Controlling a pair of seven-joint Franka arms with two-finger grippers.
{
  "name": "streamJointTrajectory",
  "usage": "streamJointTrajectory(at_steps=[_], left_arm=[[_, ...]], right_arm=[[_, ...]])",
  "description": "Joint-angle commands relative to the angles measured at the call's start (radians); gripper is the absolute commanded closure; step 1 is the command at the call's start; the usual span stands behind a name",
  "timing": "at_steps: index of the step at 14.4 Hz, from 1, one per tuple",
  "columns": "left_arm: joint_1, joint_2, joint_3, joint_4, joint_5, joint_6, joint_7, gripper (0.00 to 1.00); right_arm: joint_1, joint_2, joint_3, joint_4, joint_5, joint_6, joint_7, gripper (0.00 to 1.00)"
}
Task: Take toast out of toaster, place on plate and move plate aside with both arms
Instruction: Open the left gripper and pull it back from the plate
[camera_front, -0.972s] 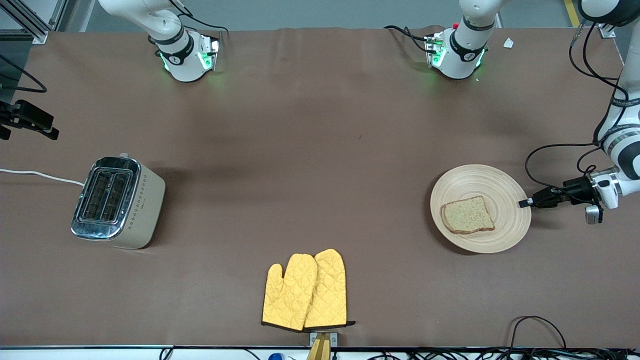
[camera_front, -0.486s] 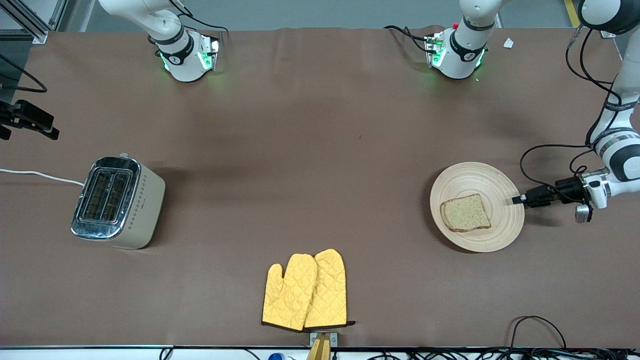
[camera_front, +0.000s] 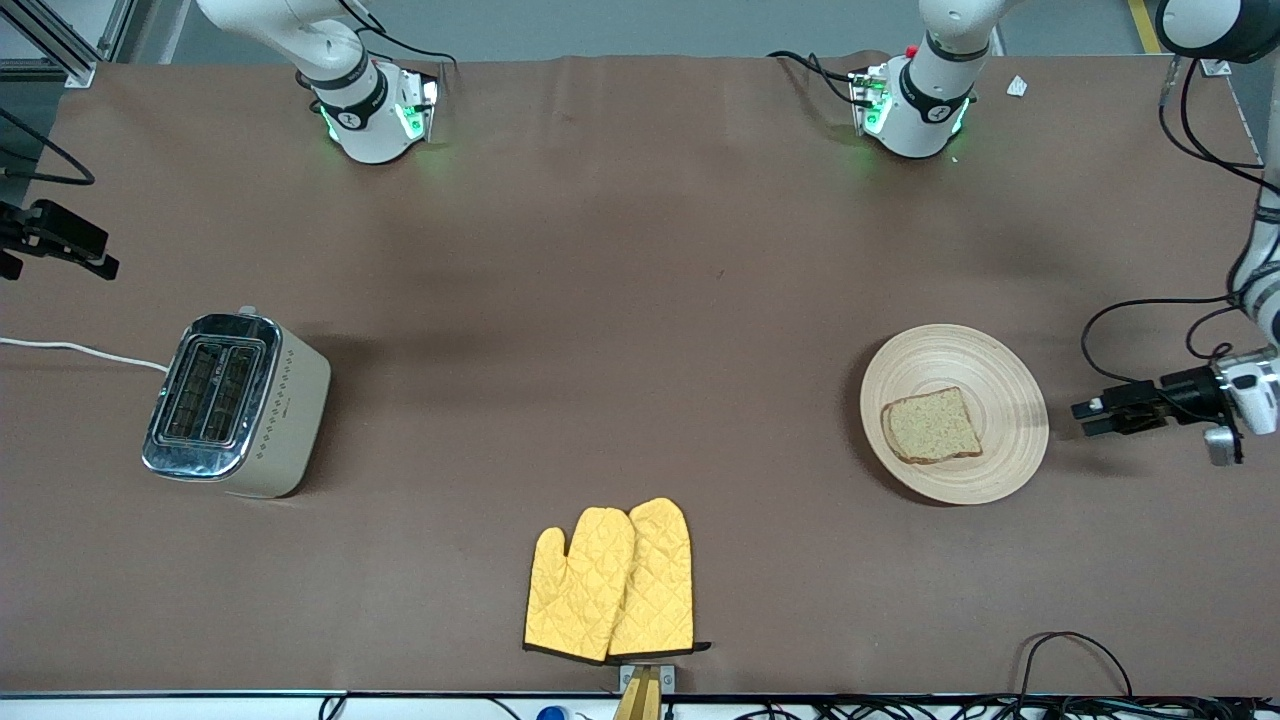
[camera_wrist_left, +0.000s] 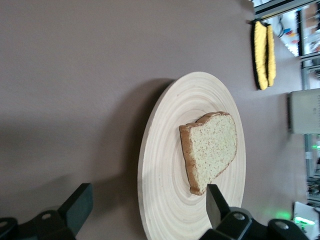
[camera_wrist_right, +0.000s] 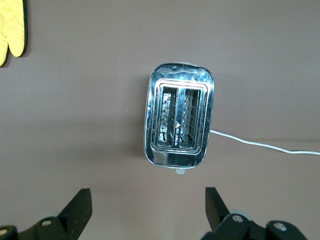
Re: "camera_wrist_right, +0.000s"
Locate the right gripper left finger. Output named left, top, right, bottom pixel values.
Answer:
left=0, top=188, right=93, bottom=240

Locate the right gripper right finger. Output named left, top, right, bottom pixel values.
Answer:
left=199, top=187, right=309, bottom=240

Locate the cream and chrome toaster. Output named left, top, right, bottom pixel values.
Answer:
left=143, top=61, right=215, bottom=175

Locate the brown table cover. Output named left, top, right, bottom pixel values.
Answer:
left=0, top=0, right=320, bottom=240

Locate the yellow quilted oven mitt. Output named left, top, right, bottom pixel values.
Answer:
left=0, top=0, right=29, bottom=68

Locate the white toaster power cable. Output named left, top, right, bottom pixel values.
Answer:
left=209, top=129, right=320, bottom=156

